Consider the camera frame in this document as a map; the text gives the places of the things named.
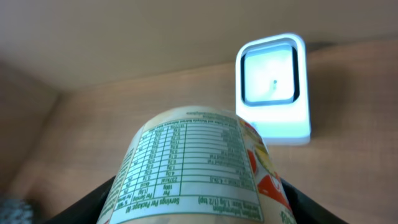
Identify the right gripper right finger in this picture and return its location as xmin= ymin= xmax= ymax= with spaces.
xmin=281 ymin=179 xmax=348 ymax=224

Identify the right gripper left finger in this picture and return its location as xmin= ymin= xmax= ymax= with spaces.
xmin=44 ymin=176 xmax=115 ymax=224

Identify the green lid Knorr jar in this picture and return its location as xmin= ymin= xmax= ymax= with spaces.
xmin=98 ymin=106 xmax=295 ymax=223

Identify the white barcode scanner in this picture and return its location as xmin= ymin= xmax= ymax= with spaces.
xmin=235 ymin=33 xmax=312 ymax=146

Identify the grey plastic mesh basket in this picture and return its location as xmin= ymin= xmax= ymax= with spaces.
xmin=1 ymin=198 xmax=34 ymax=224

